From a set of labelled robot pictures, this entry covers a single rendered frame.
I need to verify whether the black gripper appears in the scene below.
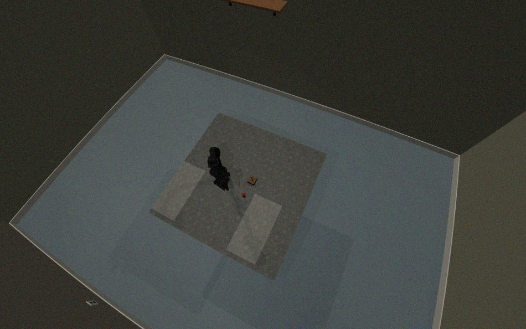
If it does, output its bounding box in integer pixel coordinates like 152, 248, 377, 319
213, 172, 230, 191

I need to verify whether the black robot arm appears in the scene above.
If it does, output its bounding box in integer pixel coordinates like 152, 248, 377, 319
208, 147, 230, 178

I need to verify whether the brown wooden block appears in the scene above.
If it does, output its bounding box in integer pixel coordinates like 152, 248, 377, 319
247, 175, 257, 186

